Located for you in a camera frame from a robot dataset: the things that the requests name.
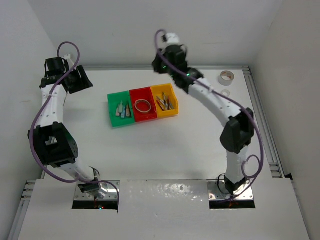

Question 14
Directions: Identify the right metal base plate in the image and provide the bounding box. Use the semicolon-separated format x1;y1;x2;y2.
207;179;254;201

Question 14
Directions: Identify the green plastic bin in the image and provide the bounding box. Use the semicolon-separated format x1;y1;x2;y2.
107;91;135;128

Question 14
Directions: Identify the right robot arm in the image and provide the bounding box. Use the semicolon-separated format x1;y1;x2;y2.
152;45;254;194

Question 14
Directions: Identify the red pen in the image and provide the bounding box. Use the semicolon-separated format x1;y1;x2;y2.
163;95;171;111
156;97;164;111

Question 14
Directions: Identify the green eraser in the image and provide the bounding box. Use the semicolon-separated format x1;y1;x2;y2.
118;101;123;114

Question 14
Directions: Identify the metal base plate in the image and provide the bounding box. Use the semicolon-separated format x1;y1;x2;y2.
207;179;254;201
74;182;120;201

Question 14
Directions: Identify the orange eraser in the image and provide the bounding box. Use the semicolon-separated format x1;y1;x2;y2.
125;104;131;118

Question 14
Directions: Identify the blue eraser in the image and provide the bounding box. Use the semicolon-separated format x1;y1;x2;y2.
120;108;126;119

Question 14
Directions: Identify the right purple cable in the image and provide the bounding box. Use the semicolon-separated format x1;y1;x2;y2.
153;29;265;201

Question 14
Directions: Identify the pink eraser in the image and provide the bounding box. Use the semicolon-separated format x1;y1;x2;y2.
115;108;121;117

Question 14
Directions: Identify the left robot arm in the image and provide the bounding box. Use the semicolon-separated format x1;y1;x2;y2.
33;54;102;197

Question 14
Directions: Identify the small white tape roll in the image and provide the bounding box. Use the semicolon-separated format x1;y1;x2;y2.
221;89;231;97

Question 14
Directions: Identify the large white tape roll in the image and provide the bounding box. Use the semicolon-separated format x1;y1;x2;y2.
218;70;235;87

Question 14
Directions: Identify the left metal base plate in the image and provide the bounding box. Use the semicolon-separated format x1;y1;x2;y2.
74;182;120;201

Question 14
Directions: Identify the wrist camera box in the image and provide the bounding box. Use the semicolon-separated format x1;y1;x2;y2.
162;33;181;46
62;53;74;65

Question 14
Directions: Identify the red plastic bin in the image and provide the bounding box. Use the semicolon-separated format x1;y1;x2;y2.
129;87;157;122

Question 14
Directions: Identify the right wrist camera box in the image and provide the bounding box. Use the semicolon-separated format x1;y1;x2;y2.
162;33;181;46

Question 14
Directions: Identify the yellow plastic bin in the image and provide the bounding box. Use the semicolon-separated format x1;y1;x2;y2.
150;83;179;118

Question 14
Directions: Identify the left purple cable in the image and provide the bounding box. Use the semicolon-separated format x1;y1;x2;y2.
29;41;120;208

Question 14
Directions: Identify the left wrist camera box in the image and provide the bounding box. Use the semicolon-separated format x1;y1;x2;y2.
62;53;74;65

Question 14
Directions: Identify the purple cable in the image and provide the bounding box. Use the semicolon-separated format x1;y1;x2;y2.
153;29;265;201
29;41;120;208

